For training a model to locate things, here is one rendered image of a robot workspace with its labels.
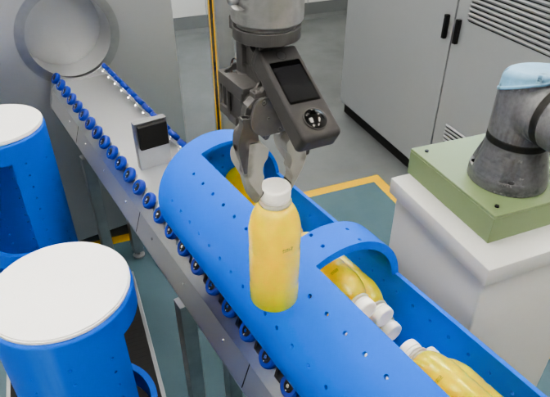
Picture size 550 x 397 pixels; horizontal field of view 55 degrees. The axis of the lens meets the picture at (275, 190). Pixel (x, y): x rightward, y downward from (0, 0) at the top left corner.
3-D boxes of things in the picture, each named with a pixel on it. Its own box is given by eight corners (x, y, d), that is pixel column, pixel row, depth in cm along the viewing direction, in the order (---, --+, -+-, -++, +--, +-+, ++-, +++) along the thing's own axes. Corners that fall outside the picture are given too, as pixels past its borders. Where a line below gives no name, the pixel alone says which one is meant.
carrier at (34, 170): (33, 298, 223) (13, 353, 200) (-38, 109, 173) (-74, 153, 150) (102, 291, 226) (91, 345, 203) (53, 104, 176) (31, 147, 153)
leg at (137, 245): (142, 250, 271) (122, 142, 235) (146, 256, 267) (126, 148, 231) (131, 254, 268) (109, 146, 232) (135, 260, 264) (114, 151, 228)
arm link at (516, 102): (520, 115, 108) (539, 49, 100) (574, 144, 98) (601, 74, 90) (472, 124, 104) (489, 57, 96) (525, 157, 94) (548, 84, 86)
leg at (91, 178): (115, 259, 265) (90, 151, 229) (119, 267, 261) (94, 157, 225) (104, 264, 262) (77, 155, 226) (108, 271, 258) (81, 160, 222)
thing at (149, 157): (169, 158, 167) (163, 113, 158) (173, 164, 164) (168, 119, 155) (138, 167, 162) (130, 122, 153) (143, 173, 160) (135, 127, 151)
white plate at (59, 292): (38, 367, 90) (41, 372, 91) (158, 274, 108) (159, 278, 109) (-47, 297, 103) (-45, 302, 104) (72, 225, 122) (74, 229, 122)
